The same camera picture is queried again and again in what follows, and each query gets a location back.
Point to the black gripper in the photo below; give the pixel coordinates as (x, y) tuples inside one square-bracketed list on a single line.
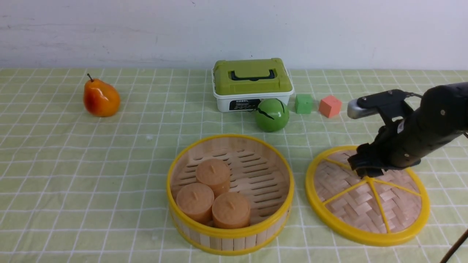
[(372, 159)]

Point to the yellow rimmed woven steamer lid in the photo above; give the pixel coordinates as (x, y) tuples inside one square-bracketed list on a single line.
[(385, 211)]

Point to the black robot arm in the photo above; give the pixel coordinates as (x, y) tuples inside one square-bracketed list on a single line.
[(408, 135)]

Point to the bamboo steamer basket yellow rim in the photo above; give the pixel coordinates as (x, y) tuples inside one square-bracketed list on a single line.
[(257, 171)]

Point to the salmon pink cube block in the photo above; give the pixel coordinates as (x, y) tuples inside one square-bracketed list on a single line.
[(330, 106)]

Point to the green cube block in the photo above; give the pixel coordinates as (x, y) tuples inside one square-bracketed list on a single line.
[(303, 103)]

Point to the green round toy fruit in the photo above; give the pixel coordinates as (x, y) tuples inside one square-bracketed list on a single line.
[(271, 115)]

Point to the green lidded white storage box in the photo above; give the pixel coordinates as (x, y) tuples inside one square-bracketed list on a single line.
[(240, 85)]

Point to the brown bun front right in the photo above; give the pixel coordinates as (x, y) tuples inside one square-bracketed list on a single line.
[(231, 211)]

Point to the brown bun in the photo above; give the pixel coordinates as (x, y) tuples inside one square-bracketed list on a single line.
[(231, 211), (214, 173), (195, 200)]

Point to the brown bun rear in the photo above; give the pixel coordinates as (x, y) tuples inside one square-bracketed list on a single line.
[(214, 173)]

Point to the brown bun front left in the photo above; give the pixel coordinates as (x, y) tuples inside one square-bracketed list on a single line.
[(195, 200)]

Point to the orange yellow toy pear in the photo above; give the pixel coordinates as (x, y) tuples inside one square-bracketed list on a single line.
[(100, 98)]

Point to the green checked tablecloth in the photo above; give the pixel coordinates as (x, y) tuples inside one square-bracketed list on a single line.
[(76, 188)]

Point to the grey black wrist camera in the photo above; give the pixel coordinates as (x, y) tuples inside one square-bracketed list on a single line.
[(388, 104)]

